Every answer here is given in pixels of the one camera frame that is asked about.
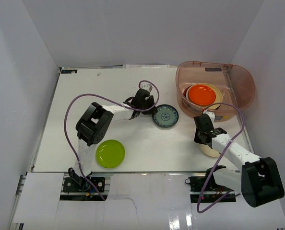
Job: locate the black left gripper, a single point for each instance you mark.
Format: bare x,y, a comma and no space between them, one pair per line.
149,103

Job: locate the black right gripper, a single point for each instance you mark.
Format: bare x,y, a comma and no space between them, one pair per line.
196,139

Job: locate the cream plate with black mark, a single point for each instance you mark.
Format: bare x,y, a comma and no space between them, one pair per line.
205,149

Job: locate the blue white patterned plate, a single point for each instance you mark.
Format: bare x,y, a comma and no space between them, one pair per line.
166,116

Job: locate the beige bear plate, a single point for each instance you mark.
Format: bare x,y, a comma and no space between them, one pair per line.
219,96

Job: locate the orange plate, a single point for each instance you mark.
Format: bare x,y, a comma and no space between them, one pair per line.
201,95

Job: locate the red plate with teal flower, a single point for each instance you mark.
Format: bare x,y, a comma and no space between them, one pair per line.
185,92

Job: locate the lime green plate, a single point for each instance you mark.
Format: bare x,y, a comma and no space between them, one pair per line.
110,153

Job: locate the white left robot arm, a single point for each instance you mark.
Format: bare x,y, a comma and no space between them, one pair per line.
94,123

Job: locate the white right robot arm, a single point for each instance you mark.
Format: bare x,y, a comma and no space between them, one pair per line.
257,179

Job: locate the pink translucent plastic bin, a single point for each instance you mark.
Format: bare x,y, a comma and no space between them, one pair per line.
234,82

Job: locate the white paper sheets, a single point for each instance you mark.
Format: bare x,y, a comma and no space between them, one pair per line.
131,66

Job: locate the black label sticker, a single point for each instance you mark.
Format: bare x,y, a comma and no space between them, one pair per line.
68,71

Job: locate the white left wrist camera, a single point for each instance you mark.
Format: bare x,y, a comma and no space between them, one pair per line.
147,87

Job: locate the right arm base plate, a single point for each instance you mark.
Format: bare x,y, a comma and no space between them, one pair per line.
196,183

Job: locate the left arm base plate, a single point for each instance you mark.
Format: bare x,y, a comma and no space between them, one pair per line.
70,186

